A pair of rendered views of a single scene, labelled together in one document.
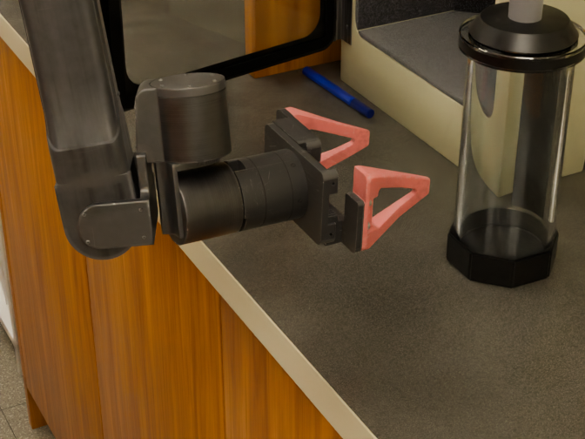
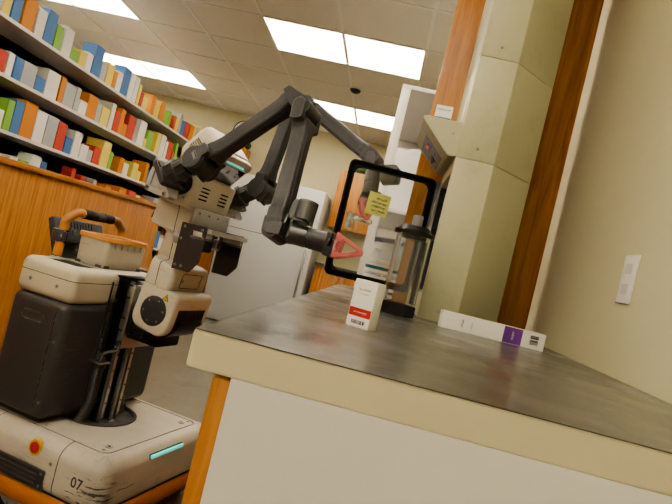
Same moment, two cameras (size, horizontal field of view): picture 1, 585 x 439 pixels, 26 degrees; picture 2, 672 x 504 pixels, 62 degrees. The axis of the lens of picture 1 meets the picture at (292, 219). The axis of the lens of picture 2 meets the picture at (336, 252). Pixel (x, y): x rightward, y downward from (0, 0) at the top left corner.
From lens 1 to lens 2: 1.05 m
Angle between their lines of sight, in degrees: 44
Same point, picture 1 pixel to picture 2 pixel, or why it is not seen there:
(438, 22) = not seen: hidden behind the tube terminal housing
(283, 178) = (320, 234)
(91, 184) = (272, 216)
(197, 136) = (301, 210)
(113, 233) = (271, 228)
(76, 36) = (287, 182)
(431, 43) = not seen: hidden behind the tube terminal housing
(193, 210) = (292, 228)
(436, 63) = not seen: hidden behind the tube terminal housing
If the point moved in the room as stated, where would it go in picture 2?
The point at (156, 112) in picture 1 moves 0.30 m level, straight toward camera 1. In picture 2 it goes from (296, 205) to (232, 179)
